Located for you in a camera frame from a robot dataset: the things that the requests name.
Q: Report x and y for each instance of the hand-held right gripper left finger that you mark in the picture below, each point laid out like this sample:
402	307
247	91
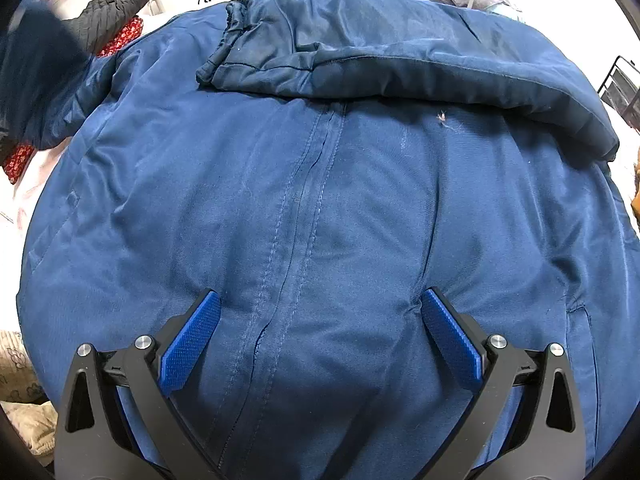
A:
192	345

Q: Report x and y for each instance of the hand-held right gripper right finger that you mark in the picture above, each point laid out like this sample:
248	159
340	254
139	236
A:
450	342

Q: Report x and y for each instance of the navy blue coat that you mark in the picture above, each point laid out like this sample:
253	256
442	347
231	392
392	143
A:
320	210

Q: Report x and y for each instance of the beige floral cloth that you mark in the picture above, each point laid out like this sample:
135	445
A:
22	390

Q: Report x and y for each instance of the pink polka dot bed sheet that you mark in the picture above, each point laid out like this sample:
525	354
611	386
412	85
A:
40	180

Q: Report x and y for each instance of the black metal rack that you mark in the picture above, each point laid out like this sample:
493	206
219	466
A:
620	92

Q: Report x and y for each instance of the red floral cloth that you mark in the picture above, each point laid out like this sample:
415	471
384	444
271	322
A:
122	35

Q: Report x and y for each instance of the black quilted jacket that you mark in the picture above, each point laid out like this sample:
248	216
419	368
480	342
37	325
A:
112	12

